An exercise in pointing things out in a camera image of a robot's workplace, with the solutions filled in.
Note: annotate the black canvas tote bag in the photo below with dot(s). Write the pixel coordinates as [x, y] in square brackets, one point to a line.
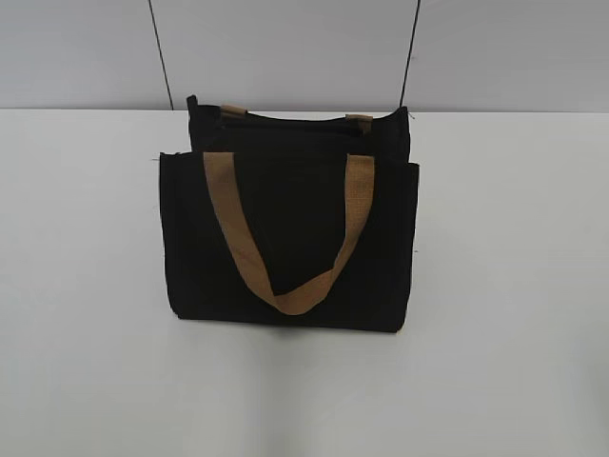
[293, 223]

